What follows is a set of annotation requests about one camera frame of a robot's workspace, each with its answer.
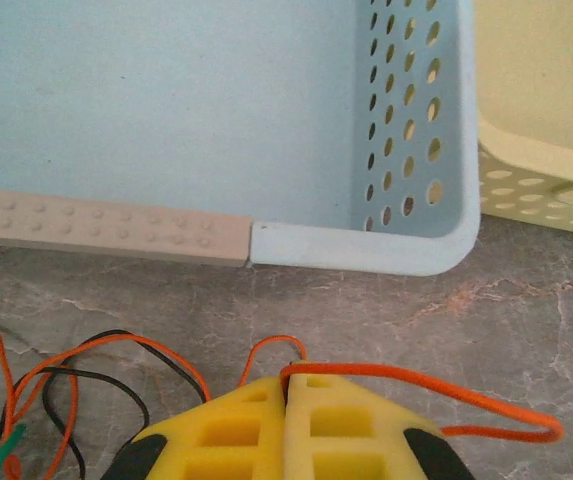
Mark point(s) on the yellow-green perforated plastic basket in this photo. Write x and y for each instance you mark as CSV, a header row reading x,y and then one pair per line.
x,y
541,75

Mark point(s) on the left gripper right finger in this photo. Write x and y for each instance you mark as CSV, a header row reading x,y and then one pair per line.
x,y
356,440

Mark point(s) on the blue perforated plastic basket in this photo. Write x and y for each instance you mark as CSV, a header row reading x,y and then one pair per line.
x,y
166,100

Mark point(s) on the rubber band pile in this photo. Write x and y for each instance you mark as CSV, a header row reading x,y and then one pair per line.
x,y
416,381
47,395

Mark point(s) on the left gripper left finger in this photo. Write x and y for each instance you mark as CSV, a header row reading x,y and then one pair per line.
x,y
226,440

